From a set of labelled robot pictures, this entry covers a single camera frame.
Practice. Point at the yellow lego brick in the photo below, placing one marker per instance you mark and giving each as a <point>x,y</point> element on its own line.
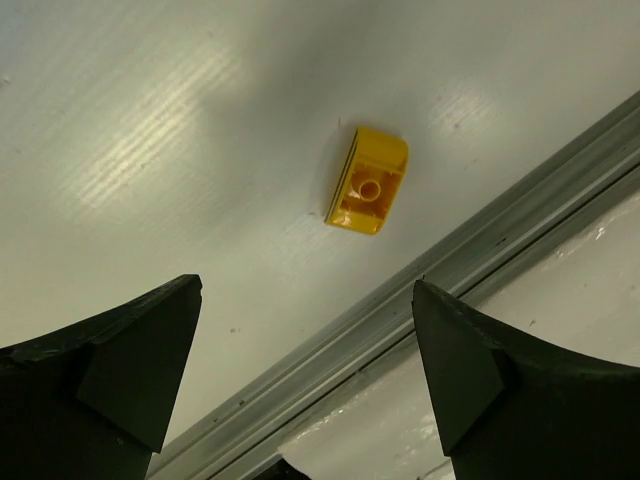
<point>372,174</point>

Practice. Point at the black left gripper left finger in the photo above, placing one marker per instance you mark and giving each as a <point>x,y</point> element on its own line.
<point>94,400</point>

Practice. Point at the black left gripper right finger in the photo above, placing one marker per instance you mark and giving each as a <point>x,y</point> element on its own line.
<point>509,405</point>

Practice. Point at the aluminium frame rail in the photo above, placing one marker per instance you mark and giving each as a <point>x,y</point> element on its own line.
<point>558,199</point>

